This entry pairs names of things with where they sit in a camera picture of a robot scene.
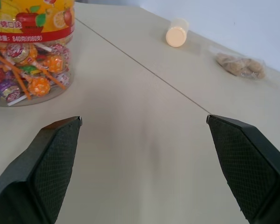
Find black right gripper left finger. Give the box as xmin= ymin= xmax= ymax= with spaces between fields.
xmin=0 ymin=115 xmax=83 ymax=224

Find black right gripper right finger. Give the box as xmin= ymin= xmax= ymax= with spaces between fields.
xmin=206 ymin=114 xmax=280 ymax=224

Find orange wrapped lollipop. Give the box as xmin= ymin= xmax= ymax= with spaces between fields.
xmin=19 ymin=45 xmax=39 ymax=66
xmin=27 ymin=77 xmax=51 ymax=98
xmin=42 ymin=55 xmax=66 ymax=73

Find purple snack packet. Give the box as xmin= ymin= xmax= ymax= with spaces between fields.
xmin=0 ymin=79 xmax=21 ymax=101

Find green and yellow snack packet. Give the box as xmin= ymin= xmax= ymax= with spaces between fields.
xmin=18 ymin=65 xmax=42 ymax=76

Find clear plastic lollipop jar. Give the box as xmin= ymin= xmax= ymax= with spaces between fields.
xmin=0 ymin=0 xmax=76 ymax=107

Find clear bag of brown snacks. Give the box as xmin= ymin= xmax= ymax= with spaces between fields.
xmin=207 ymin=45 xmax=268 ymax=81

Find white bottle with cream cap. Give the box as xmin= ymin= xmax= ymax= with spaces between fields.
xmin=165 ymin=18 xmax=190 ymax=48

